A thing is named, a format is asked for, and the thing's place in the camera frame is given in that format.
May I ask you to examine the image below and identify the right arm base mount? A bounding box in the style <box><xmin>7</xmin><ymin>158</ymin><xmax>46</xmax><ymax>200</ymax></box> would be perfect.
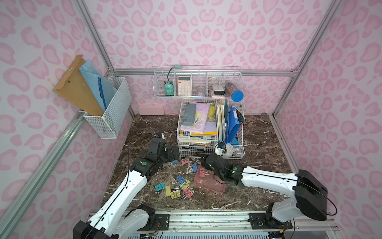
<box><xmin>247</xmin><ymin>213</ymin><xmax>293</xmax><ymax>231</ymax></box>

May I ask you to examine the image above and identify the pink purple notebook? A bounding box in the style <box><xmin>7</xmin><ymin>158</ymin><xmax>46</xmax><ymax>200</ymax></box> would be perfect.
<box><xmin>180</xmin><ymin>102</ymin><xmax>211</xmax><ymax>133</ymax></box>

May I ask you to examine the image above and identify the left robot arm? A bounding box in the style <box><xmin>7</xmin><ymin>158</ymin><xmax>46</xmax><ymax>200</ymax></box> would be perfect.
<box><xmin>73</xmin><ymin>133</ymin><xmax>179</xmax><ymax>239</ymax></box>

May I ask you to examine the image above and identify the tube with blue cap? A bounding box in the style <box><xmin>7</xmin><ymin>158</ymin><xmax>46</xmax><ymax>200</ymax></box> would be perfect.
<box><xmin>225</xmin><ymin>82</ymin><xmax>244</xmax><ymax>102</ymax></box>

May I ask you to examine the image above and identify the clear small jar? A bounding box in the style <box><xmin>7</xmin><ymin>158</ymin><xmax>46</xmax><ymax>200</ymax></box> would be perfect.
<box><xmin>197</xmin><ymin>86</ymin><xmax>206</xmax><ymax>97</ymax></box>

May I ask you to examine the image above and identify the teal binder clip left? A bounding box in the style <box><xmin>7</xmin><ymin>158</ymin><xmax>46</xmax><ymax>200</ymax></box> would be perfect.
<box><xmin>155</xmin><ymin>183</ymin><xmax>166</xmax><ymax>192</ymax></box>

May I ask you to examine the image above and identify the grey pencil pouch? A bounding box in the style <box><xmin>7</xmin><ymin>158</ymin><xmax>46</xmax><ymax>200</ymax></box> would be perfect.
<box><xmin>182</xmin><ymin>103</ymin><xmax>197</xmax><ymax>126</ymax></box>

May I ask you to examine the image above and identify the brown paper envelope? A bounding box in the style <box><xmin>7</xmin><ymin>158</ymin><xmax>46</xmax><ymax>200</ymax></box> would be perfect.
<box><xmin>53</xmin><ymin>55</ymin><xmax>103</xmax><ymax>116</ymax></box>

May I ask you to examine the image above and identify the pink white timer device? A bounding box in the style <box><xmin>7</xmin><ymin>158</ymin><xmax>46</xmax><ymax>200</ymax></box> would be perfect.
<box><xmin>208</xmin><ymin>77</ymin><xmax>225</xmax><ymax>99</ymax></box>

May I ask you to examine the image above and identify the blue file folder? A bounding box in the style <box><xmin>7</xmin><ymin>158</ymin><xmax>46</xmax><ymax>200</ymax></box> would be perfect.
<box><xmin>224</xmin><ymin>106</ymin><xmax>240</xmax><ymax>143</ymax></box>

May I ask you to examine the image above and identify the pink binder clip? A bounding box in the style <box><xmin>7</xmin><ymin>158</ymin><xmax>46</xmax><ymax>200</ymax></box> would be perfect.
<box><xmin>199</xmin><ymin>167</ymin><xmax>206</xmax><ymax>178</ymax></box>
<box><xmin>183</xmin><ymin>188</ymin><xmax>193</xmax><ymax>199</ymax></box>
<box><xmin>181</xmin><ymin>158</ymin><xmax>190</xmax><ymax>165</ymax></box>

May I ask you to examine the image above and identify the pink white calculator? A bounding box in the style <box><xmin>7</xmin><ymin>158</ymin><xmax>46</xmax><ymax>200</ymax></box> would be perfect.
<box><xmin>177</xmin><ymin>76</ymin><xmax>192</xmax><ymax>96</ymax></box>

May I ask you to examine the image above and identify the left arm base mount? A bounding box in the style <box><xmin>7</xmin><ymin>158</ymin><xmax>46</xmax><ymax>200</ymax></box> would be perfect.
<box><xmin>124</xmin><ymin>204</ymin><xmax>170</xmax><ymax>231</ymax></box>

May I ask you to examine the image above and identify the pink binder clip bottom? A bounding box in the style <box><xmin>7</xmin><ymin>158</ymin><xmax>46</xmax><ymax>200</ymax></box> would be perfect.
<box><xmin>183</xmin><ymin>188</ymin><xmax>193</xmax><ymax>199</ymax></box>

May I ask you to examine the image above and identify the light blue folder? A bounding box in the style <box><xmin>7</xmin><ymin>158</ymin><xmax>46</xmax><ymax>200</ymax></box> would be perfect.
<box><xmin>79</xmin><ymin>60</ymin><xmax>117</xmax><ymax>112</ymax></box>

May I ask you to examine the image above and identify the white mesh wall basket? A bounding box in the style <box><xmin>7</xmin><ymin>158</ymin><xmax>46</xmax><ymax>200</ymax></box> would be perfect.
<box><xmin>84</xmin><ymin>76</ymin><xmax>132</xmax><ymax>139</ymax></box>

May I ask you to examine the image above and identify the clear jar of pins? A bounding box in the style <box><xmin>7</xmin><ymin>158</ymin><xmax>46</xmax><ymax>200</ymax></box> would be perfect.
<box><xmin>232</xmin><ymin>147</ymin><xmax>244</xmax><ymax>159</ymax></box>

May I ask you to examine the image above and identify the pink pencil case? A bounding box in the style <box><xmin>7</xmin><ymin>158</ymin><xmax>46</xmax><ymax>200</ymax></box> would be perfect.
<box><xmin>137</xmin><ymin>104</ymin><xmax>165</xmax><ymax>116</ymax></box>

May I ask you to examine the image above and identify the white tape roll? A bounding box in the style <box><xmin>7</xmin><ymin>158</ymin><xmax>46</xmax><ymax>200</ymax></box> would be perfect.
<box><xmin>214</xmin><ymin>142</ymin><xmax>234</xmax><ymax>157</ymax></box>

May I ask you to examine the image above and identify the pink binder clip top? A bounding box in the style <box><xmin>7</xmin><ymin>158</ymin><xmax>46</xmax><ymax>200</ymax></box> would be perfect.
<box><xmin>181</xmin><ymin>158</ymin><xmax>190</xmax><ymax>165</ymax></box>

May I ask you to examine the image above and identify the white wire desk organizer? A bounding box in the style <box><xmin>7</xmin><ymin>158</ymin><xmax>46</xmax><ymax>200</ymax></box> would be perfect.
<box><xmin>177</xmin><ymin>98</ymin><xmax>245</xmax><ymax>159</ymax></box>

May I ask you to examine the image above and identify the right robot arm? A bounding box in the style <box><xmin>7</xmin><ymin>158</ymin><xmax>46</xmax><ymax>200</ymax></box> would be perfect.
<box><xmin>202</xmin><ymin>143</ymin><xmax>329</xmax><ymax>223</ymax></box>

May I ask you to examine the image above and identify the pink storage box tray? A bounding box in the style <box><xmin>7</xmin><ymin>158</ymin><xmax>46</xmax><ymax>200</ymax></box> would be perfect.
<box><xmin>194</xmin><ymin>166</ymin><xmax>226</xmax><ymax>194</ymax></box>

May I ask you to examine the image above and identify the green desk lamp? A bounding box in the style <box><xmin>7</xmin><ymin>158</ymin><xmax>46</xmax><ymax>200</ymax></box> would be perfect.
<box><xmin>164</xmin><ymin>65</ymin><xmax>183</xmax><ymax>97</ymax></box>

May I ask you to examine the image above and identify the yellow green binder clip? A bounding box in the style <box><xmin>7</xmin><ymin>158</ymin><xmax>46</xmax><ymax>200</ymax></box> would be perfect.
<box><xmin>181</xmin><ymin>180</ymin><xmax>191</xmax><ymax>190</ymax></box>

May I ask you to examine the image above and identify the blue pen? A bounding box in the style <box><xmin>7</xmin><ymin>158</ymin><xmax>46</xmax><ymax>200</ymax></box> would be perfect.
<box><xmin>98</xmin><ymin>77</ymin><xmax>107</xmax><ymax>110</ymax></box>

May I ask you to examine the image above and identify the white wire wall shelf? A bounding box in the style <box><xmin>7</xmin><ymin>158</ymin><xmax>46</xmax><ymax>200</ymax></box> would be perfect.
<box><xmin>152</xmin><ymin>65</ymin><xmax>243</xmax><ymax>99</ymax></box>

